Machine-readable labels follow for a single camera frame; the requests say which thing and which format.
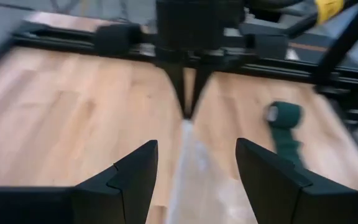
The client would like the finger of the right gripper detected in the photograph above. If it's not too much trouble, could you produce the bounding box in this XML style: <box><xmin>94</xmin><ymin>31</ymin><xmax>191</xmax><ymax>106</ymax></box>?
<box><xmin>188</xmin><ymin>68</ymin><xmax>214</xmax><ymax>119</ymax></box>
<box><xmin>166</xmin><ymin>65</ymin><xmax>188</xmax><ymax>118</ymax></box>

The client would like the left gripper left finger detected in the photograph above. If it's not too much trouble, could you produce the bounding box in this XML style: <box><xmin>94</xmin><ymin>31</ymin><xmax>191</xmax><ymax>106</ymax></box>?
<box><xmin>73</xmin><ymin>139</ymin><xmax>158</xmax><ymax>224</ymax></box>

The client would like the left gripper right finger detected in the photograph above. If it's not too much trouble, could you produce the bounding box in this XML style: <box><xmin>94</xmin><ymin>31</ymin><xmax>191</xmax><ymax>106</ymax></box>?
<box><xmin>235</xmin><ymin>138</ymin><xmax>313</xmax><ymax>224</ymax></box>

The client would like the clear plastic zip bag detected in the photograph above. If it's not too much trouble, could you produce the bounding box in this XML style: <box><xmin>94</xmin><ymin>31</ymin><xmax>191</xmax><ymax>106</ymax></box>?
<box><xmin>165</xmin><ymin>119</ymin><xmax>260</xmax><ymax>224</ymax></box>

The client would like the dark green elastic bandage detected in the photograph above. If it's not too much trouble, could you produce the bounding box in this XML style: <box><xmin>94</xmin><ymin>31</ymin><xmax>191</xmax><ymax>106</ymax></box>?
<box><xmin>265</xmin><ymin>101</ymin><xmax>307</xmax><ymax>170</ymax></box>

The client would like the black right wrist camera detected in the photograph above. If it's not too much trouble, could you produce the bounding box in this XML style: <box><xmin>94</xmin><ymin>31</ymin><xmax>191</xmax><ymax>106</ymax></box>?
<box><xmin>155</xmin><ymin>0</ymin><xmax>226</xmax><ymax>50</ymax></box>

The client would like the yellow cable tag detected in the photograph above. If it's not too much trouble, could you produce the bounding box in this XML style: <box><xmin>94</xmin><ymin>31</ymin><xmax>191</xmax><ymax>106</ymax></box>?
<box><xmin>315</xmin><ymin>0</ymin><xmax>345</xmax><ymax>25</ymax></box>

